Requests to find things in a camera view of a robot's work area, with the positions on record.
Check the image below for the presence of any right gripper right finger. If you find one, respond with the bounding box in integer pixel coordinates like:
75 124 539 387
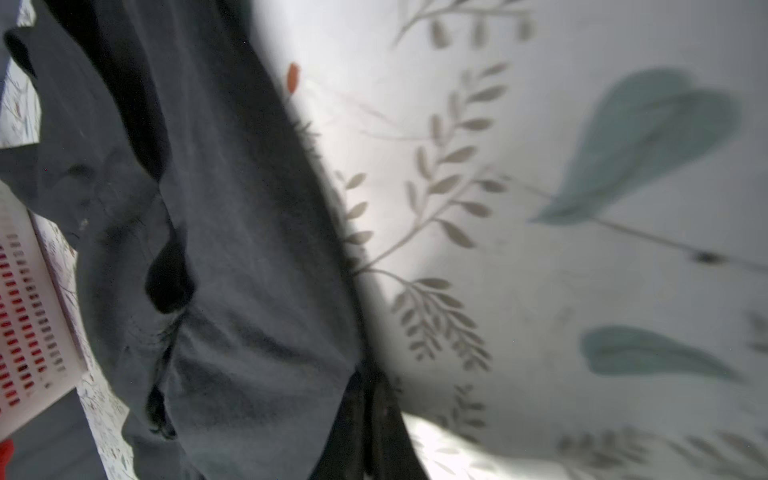
367 371 428 480

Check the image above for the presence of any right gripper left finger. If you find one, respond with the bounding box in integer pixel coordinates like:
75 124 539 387
309 373 366 480

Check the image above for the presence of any black t-shirt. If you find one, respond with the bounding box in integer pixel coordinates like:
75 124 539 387
1 1 363 479

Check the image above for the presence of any floral table mat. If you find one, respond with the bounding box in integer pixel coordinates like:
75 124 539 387
1 1 767 479

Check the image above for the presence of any white plastic laundry basket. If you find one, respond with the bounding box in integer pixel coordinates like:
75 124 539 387
1 185 86 439

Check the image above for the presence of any red t-shirt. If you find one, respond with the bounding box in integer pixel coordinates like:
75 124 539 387
0 439 15 480

